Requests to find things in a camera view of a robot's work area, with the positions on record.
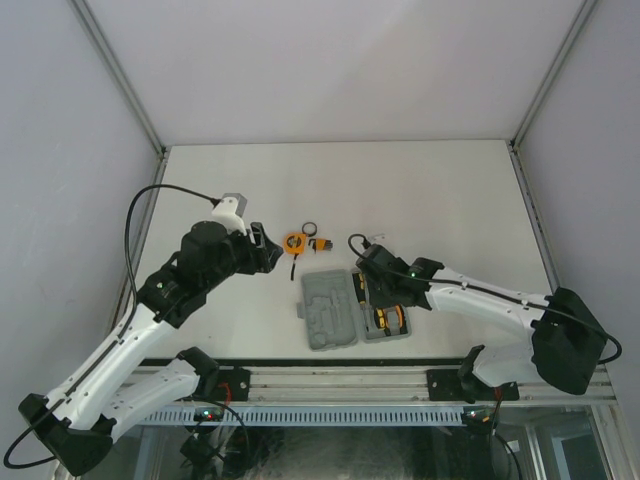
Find right aluminium frame post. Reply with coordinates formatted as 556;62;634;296
509;0;600;149

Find black camera cable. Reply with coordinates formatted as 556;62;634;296
347;233;624;369
2;184;221;469

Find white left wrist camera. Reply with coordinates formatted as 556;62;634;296
212;193;247;235

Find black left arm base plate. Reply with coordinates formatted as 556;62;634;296
192;367;251;404

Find left aluminium frame post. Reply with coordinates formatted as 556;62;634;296
67;0;167;159

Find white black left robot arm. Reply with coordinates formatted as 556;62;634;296
19;221;283;476

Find black left camera cable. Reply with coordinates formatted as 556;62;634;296
2;184;221;469

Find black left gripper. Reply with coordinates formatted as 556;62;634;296
202;222;282;291

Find orange tape measure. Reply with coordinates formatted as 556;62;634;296
283;232;307;281

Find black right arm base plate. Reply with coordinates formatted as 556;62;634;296
426;369;520;404

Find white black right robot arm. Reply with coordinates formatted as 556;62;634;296
356;244;611;401

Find black electrical tape roll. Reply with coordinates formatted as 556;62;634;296
301;221;318;237

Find grey plastic tool case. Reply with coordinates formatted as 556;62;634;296
297;269;412;352

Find short yellow black screwdriver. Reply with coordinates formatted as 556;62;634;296
374;309;390;334

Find orange hex key set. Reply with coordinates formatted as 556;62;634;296
308;237;333;252

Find black right camera cable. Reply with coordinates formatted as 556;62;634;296
347;233;624;369

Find aluminium frame post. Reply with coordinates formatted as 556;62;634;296
67;0;167;159
509;0;600;149

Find long black yellow screwdriver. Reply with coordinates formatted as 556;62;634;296
352;272;367;308

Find aluminium front rail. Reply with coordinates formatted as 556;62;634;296
240;366;616;406

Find orange black pliers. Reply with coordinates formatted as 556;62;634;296
384;305;408;337

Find grey slotted cable duct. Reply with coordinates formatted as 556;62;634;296
140;404;464;427

